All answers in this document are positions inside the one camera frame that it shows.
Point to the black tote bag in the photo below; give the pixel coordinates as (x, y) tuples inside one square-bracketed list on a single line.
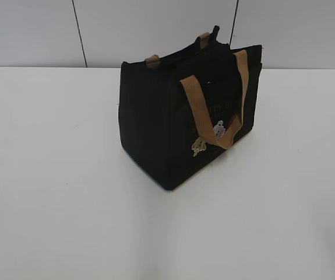
[(178, 113)]

